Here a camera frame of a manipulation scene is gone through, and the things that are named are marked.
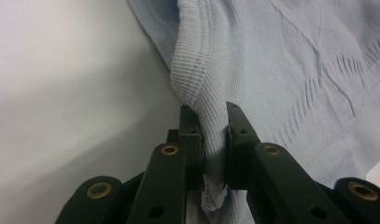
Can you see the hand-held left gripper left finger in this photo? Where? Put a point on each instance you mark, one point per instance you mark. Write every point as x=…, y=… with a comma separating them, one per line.
x=194, y=155

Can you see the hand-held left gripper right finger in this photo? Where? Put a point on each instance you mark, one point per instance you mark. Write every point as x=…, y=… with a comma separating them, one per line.
x=239, y=155

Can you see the light blue tank top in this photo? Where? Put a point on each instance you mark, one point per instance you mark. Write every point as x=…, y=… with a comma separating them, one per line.
x=271, y=62

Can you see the white table sheet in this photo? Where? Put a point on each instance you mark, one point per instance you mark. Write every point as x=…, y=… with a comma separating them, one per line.
x=53, y=62

